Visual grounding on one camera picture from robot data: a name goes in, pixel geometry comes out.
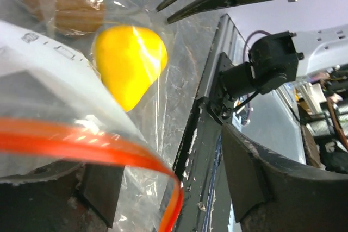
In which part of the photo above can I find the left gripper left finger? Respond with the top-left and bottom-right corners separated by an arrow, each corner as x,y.
1,161 -> 124,231

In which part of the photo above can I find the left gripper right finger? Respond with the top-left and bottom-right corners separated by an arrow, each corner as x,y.
222,124 -> 347,231

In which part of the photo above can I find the clear zip top bag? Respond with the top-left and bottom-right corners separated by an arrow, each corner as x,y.
1,0 -> 217,231

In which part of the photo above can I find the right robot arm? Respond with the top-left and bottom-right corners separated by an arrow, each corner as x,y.
167,0 -> 347,124

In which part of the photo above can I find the brown fake kiwi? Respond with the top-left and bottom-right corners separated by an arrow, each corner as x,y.
21,0 -> 105,37

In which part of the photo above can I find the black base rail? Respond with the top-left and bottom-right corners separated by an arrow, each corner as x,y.
173,14 -> 244,231

